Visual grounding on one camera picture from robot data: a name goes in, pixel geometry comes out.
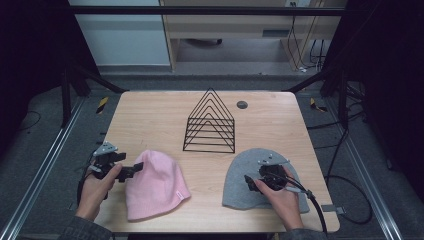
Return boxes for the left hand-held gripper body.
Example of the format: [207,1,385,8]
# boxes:
[88,141,128,181]

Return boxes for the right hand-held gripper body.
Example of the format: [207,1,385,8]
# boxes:
[257,153,290,192]

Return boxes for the grey knitted beanie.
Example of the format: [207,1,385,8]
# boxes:
[221,147,311,214]

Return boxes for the pink knitted beanie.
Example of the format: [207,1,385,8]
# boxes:
[125,149,192,222]

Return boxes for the black wire triangular rack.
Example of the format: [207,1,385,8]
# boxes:
[182,87,236,154]

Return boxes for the person's left hand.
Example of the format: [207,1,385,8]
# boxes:
[75,163,123,222]

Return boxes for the person's right hand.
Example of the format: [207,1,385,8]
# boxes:
[253,165,305,232]

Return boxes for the grey clip on table edge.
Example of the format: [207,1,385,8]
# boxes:
[320,204,347,215]

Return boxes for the black metal stand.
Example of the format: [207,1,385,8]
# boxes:
[283,66,351,129]
[59,63,129,129]

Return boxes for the white cabinet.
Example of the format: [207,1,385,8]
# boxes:
[68,0,172,67]

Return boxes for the black curtain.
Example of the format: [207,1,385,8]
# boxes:
[321,0,424,201]
[0,0,101,158]

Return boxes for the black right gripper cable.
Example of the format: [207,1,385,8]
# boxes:
[266,171,329,234]

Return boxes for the yellow handled tool left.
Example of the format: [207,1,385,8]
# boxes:
[95,96,110,115]

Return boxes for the yellow handled tool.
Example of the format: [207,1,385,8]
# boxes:
[95,96,110,115]
[309,97,329,114]

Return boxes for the aluminium rail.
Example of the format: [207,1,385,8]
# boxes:
[0,96,88,240]
[324,96,404,240]

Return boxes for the thin black floor cable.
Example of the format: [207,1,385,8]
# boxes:
[18,109,43,132]

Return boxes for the yellow handled tool right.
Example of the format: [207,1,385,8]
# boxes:
[309,97,329,114]

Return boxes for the black floor cable loop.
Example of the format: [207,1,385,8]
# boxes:
[306,109,374,225]

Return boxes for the hanging cables under desk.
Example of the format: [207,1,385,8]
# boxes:
[286,1,329,73]

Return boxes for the black horizontal frame bar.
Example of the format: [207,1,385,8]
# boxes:
[68,5,348,17]

